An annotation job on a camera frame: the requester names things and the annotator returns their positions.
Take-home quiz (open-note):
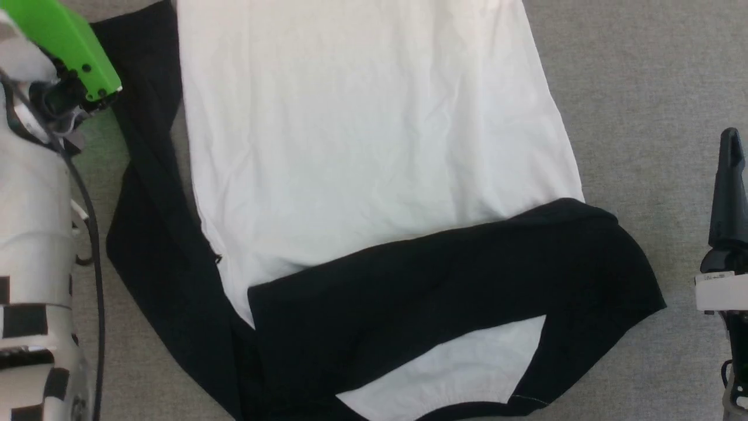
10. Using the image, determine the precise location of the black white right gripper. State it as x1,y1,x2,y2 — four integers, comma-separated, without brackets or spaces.
695,127,748,314

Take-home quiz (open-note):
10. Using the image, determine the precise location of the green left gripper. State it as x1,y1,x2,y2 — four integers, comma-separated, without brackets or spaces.
0,0,123,104

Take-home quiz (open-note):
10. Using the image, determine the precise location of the black and white garment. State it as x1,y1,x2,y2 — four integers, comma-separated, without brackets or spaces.
88,0,668,421

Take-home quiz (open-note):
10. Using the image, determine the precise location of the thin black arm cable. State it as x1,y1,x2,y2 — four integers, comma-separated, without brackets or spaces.
56,140,107,421

